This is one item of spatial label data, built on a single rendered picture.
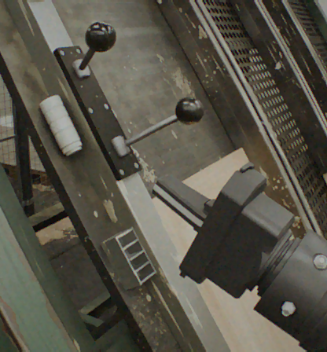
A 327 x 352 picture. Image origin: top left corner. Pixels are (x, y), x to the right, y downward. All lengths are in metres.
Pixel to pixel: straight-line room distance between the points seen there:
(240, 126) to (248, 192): 0.61
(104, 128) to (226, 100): 0.41
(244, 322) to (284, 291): 0.42
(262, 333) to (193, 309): 0.21
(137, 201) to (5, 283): 0.25
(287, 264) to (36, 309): 0.25
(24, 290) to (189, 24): 0.70
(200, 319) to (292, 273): 0.31
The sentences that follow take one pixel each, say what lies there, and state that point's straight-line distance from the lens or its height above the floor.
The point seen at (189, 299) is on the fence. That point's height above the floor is 1.19.
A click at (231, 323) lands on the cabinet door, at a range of 0.79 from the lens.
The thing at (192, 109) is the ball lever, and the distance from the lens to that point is 0.63.
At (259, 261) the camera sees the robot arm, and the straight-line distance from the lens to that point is 0.41.
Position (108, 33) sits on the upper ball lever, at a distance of 0.57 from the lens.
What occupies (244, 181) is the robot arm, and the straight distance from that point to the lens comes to 0.41.
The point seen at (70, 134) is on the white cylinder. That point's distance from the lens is 0.64.
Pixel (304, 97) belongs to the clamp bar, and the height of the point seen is 1.35.
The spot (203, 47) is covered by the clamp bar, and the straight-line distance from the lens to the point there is 1.02.
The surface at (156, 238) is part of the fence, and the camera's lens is 0.66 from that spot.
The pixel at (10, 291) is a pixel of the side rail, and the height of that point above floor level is 1.31.
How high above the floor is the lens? 1.56
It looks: 18 degrees down
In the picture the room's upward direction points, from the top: straight up
